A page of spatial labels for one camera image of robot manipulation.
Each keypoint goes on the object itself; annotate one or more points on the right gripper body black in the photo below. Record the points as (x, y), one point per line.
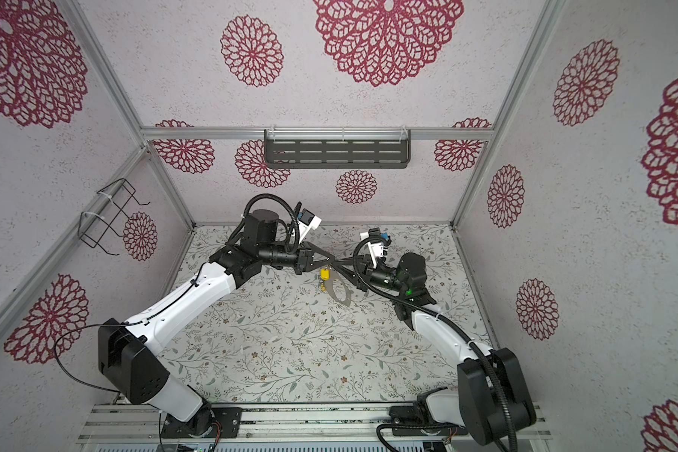
(370, 276)

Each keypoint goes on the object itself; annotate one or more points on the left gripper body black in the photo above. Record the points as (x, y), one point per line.
(303, 254)

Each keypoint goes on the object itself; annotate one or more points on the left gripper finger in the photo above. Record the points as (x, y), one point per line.
(320, 264)
(321, 254)

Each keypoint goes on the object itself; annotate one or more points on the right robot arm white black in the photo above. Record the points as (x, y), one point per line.
(489, 400)

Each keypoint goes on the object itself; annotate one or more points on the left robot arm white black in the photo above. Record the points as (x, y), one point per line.
(270, 234)

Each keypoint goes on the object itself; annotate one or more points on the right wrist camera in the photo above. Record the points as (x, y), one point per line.
(377, 244)

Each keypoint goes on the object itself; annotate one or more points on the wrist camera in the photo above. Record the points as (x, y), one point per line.
(377, 244)
(307, 220)

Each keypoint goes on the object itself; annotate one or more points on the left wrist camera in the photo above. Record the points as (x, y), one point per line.
(307, 220)

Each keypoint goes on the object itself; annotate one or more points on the grey slotted wall shelf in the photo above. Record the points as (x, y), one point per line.
(342, 150)

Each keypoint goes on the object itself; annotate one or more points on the black wire wall basket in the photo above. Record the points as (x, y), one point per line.
(94, 225)

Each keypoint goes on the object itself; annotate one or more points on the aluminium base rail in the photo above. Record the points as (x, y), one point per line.
(245, 423)

